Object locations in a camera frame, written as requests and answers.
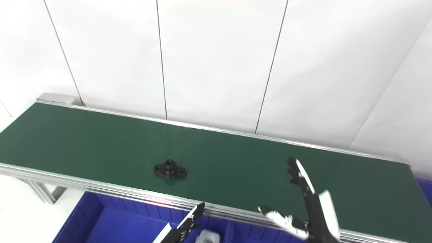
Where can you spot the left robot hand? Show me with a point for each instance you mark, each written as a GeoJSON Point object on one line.
{"type": "Point", "coordinates": [184, 231]}

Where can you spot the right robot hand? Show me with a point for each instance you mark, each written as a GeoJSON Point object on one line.
{"type": "Point", "coordinates": [319, 219]}

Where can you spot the black flange part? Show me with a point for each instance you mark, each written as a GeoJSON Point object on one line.
{"type": "Point", "coordinates": [170, 171]}

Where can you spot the white block part with hole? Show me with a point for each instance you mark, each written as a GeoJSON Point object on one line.
{"type": "Point", "coordinates": [206, 237]}

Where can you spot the blue plastic bin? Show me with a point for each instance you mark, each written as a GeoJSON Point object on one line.
{"type": "Point", "coordinates": [426, 192]}
{"type": "Point", "coordinates": [256, 236]}
{"type": "Point", "coordinates": [111, 222]}

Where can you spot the green conveyor belt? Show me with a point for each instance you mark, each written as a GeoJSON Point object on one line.
{"type": "Point", "coordinates": [236, 168]}

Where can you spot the aluminium conveyor support leg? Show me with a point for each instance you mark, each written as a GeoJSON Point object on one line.
{"type": "Point", "coordinates": [44, 192]}

